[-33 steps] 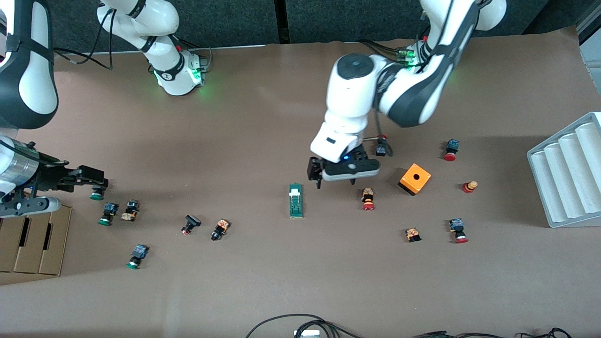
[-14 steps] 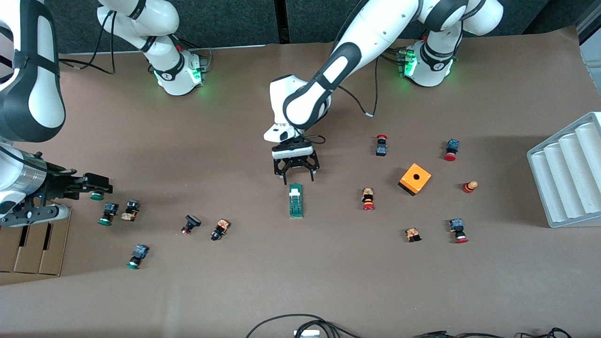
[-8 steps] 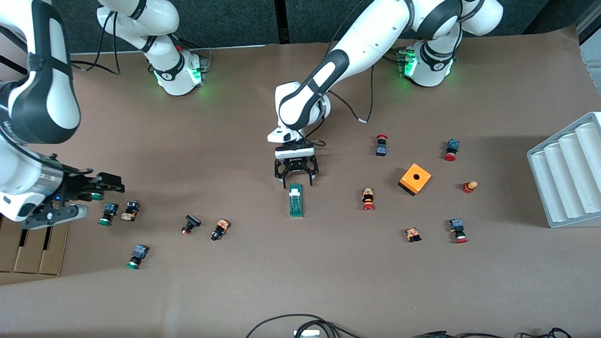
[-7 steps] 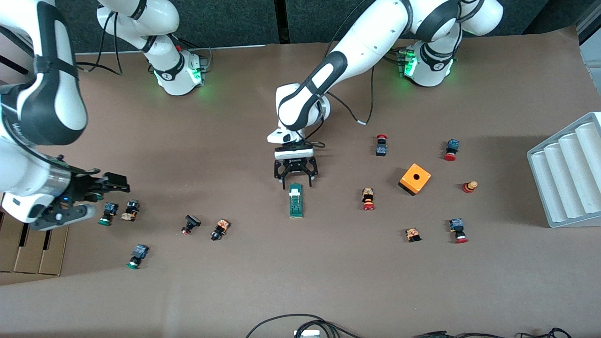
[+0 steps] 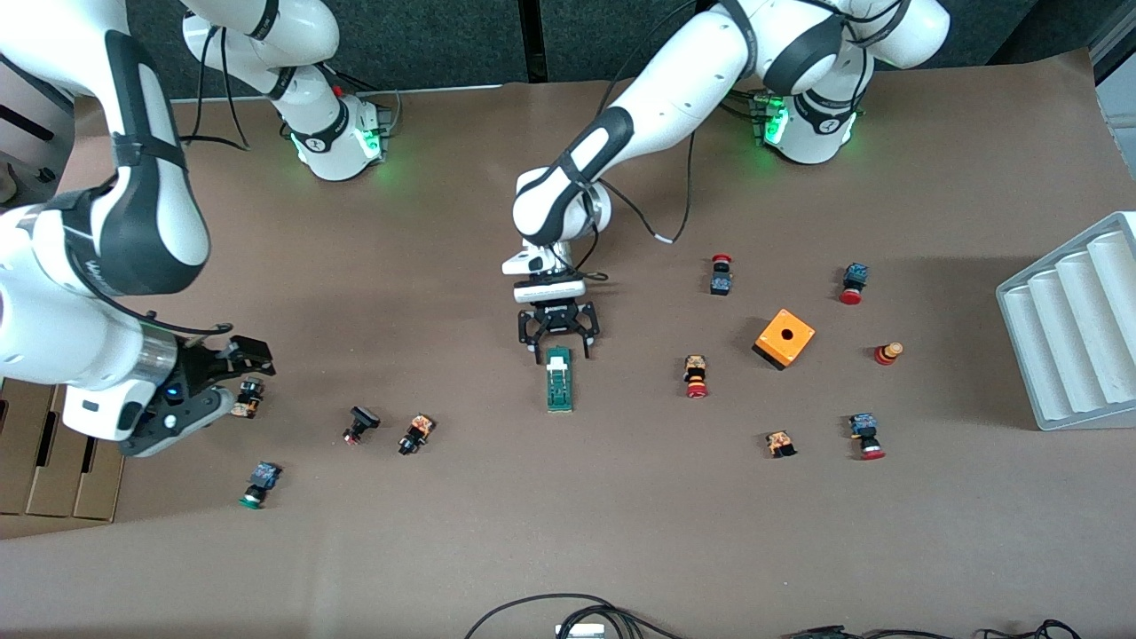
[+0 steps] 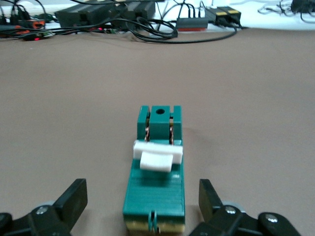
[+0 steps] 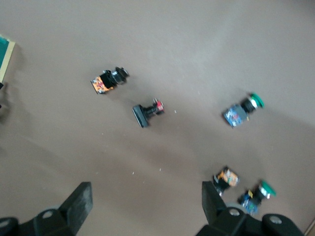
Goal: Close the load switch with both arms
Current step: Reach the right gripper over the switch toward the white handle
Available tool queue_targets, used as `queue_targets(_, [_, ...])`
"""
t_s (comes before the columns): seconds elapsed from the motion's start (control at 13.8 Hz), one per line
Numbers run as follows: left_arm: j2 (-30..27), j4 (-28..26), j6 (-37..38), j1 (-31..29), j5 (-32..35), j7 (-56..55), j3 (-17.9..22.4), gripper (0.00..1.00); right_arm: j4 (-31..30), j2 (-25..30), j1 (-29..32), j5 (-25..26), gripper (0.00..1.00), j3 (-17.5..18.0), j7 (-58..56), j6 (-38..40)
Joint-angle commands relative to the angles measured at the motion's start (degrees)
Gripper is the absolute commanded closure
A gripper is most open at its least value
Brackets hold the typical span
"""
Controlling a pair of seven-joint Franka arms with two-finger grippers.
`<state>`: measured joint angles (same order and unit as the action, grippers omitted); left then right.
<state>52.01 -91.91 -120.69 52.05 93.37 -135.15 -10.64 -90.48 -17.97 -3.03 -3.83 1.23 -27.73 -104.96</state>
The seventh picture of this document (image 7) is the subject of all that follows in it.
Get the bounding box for green mushroom button blue block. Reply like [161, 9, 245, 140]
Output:
[236, 180, 277, 214]
[221, 92, 266, 130]

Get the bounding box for black pushbutton orange block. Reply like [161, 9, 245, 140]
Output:
[90, 66, 130, 95]

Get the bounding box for green load switch white handle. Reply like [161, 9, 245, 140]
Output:
[0, 34, 16, 83]

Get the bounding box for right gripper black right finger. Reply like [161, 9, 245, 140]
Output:
[196, 181, 306, 236]

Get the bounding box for brown cardboard box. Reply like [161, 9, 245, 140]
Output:
[304, 220, 315, 236]

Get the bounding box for brown paper table cover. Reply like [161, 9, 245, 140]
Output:
[0, 0, 315, 236]

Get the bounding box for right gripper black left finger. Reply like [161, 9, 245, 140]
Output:
[0, 181, 94, 236]

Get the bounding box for black square button red block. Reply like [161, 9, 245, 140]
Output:
[132, 97, 165, 129]

